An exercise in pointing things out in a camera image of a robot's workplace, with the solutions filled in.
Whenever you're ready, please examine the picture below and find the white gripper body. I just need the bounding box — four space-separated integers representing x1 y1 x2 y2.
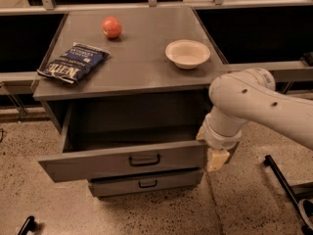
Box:
200 110 246 150

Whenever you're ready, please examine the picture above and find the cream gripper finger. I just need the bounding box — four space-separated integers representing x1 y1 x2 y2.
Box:
207 149 230 172

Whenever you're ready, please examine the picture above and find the grey top drawer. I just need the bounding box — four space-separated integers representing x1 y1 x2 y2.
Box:
39 98 208 182

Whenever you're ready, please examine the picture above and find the grey drawer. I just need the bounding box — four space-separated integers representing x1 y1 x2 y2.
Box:
39 98 208 182
88 168 203 197

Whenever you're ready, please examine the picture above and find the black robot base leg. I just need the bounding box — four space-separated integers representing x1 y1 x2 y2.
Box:
263 155 313 235

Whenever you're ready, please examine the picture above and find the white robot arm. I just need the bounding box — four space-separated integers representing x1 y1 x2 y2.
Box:
197 68 313 155

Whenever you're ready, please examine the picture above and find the grey bottom drawer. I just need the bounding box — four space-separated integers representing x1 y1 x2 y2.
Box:
88 168 203 197

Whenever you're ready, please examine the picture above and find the grey drawer cabinet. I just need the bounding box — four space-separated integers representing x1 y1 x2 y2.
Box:
31 6 233 198

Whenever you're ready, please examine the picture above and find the white bowl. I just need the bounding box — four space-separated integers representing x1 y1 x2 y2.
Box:
165 39 211 70

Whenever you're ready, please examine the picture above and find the red apple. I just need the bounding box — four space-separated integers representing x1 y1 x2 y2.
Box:
102 17 122 39

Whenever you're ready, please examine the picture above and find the blue Kettle chip bag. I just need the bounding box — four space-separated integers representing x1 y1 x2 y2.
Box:
37 43 111 84

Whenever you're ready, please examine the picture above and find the black floor object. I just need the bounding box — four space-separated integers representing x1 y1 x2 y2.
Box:
18 215 36 235

